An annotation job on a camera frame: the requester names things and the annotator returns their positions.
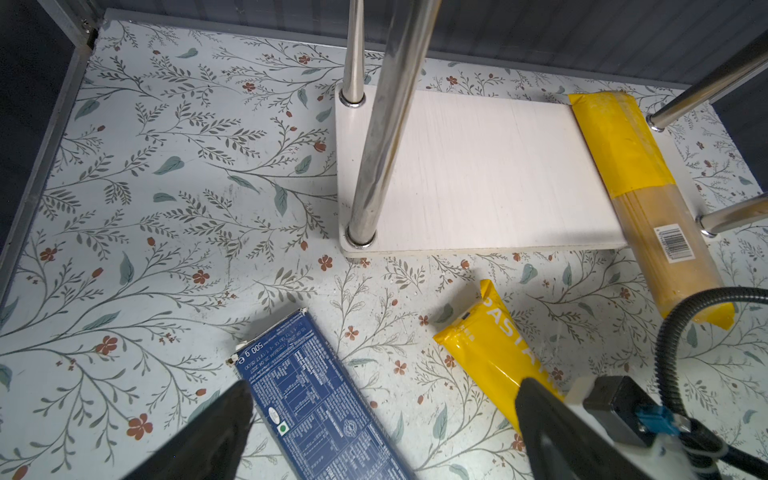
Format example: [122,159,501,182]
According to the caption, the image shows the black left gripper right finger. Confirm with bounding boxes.
[515,378,649,480]

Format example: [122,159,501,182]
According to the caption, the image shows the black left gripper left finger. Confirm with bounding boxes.
[126,380,254,479]

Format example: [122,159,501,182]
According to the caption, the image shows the blue pasta box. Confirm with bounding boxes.
[228,308,412,479]

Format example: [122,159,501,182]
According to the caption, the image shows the yellow Pastatime bag front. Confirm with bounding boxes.
[434,279,565,430]

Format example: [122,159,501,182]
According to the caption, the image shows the yellow spaghetti bag with barcode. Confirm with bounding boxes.
[569,91,723,317]

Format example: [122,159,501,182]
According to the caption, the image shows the white two-tier shelf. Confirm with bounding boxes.
[334,0,768,259]

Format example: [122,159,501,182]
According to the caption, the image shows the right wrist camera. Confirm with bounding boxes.
[565,376,697,479]

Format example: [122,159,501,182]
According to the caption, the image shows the black corrugated right cable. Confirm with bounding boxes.
[653,286,768,480]

